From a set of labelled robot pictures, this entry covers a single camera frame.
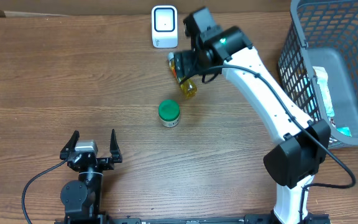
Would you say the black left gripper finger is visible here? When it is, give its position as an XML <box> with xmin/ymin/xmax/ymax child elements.
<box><xmin>60</xmin><ymin>130</ymin><xmax>80</xmax><ymax>159</ymax></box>
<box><xmin>109</xmin><ymin>129</ymin><xmax>122</xmax><ymax>163</ymax></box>

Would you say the yellow liquid bottle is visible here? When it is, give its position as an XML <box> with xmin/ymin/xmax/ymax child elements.
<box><xmin>167</xmin><ymin>52</ymin><xmax>197</xmax><ymax>99</ymax></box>

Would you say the green lid white jar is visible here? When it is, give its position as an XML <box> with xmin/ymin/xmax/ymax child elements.
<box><xmin>158</xmin><ymin>100</ymin><xmax>180</xmax><ymax>128</ymax></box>

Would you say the teal snack package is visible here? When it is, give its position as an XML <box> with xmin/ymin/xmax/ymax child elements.
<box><xmin>313</xmin><ymin>67</ymin><xmax>352</xmax><ymax>137</ymax></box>

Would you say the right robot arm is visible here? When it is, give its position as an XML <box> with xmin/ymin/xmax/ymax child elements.
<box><xmin>170</xmin><ymin>7</ymin><xmax>331</xmax><ymax>223</ymax></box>

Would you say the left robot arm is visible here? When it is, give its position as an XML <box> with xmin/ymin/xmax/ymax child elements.
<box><xmin>60</xmin><ymin>131</ymin><xmax>114</xmax><ymax>223</ymax></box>

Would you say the white barcode scanner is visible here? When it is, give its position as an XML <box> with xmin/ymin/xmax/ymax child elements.
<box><xmin>151</xmin><ymin>5</ymin><xmax>178</xmax><ymax>49</ymax></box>

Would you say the grey plastic basket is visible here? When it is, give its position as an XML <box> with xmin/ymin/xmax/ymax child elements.
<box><xmin>278</xmin><ymin>0</ymin><xmax>358</xmax><ymax>148</ymax></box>

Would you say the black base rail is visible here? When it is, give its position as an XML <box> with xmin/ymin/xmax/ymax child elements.
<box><xmin>54</xmin><ymin>213</ymin><xmax>331</xmax><ymax>224</ymax></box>

